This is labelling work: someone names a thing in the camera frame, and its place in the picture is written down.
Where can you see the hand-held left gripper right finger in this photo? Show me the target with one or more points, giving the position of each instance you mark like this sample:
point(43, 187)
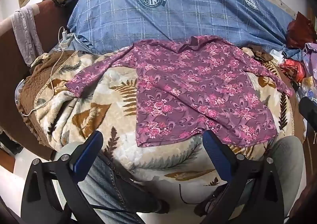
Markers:
point(214, 153)

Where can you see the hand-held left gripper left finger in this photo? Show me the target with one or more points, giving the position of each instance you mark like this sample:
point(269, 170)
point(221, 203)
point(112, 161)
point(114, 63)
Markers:
point(88, 151)

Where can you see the purple floral shirt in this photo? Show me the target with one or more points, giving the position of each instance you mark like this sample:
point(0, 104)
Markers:
point(185, 85)

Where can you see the blue jeans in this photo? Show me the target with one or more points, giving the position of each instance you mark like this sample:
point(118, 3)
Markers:
point(104, 184)

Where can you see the beige leaf print blanket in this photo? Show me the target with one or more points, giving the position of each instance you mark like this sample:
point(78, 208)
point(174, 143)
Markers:
point(111, 115)

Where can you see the lavender floral cloth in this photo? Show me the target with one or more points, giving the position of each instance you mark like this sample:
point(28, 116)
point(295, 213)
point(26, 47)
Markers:
point(312, 60)

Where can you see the person's right leg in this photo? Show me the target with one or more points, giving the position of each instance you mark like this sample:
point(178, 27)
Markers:
point(289, 164)

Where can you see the light blue cloth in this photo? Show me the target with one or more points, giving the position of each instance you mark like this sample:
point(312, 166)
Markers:
point(292, 53)

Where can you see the brown cloth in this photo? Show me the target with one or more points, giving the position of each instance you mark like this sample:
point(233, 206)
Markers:
point(258, 53)

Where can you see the dark bag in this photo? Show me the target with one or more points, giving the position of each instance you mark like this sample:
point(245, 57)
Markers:
point(8, 142)

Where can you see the white power strip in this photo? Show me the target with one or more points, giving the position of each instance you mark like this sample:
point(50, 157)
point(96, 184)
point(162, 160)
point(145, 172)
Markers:
point(68, 40)

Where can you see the blue plaid blanket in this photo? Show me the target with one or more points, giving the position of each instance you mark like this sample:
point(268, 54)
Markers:
point(185, 16)

